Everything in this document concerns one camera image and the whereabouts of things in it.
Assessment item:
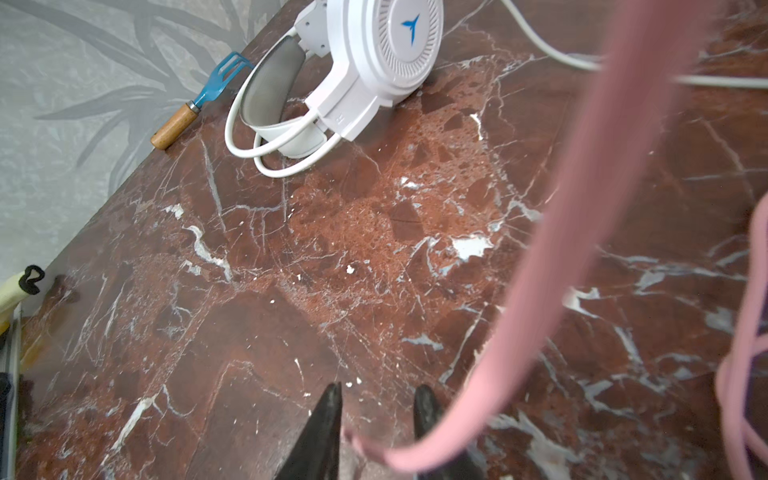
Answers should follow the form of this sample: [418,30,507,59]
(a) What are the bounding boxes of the grey white headphone cable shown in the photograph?
[500,0,768,91]

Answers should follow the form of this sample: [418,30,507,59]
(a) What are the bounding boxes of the pink headphone cable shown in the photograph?
[343,0,768,480]

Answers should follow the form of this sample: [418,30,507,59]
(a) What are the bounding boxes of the white headphones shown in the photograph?
[224,0,444,179]

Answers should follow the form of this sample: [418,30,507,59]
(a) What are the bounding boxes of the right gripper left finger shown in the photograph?
[274,382,343,480]

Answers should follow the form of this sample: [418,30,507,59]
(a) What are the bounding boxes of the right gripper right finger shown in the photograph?
[412,383,487,480]

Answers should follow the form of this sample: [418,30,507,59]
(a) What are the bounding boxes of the blue garden rake wooden handle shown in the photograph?
[150,52,254,150]

